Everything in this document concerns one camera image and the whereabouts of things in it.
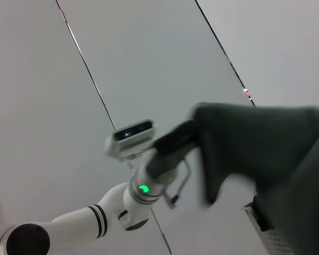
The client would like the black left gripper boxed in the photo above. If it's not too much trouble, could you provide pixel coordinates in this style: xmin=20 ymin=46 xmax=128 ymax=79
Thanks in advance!
xmin=145 ymin=119 xmax=202 ymax=182

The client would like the dark green black-edged towel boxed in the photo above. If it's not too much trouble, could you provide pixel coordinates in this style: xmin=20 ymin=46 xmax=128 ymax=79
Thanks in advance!
xmin=190 ymin=101 xmax=319 ymax=255

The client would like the grey-green perforated storage box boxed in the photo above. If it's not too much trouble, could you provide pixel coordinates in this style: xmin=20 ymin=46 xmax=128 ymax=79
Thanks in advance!
xmin=243 ymin=195 xmax=298 ymax=255

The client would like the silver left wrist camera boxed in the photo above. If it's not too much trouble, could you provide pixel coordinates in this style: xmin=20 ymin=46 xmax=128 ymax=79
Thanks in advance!
xmin=103 ymin=119 xmax=160 ymax=162

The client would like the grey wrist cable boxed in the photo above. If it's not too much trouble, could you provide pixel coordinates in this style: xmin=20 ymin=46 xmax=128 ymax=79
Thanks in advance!
xmin=163 ymin=157 xmax=192 ymax=210

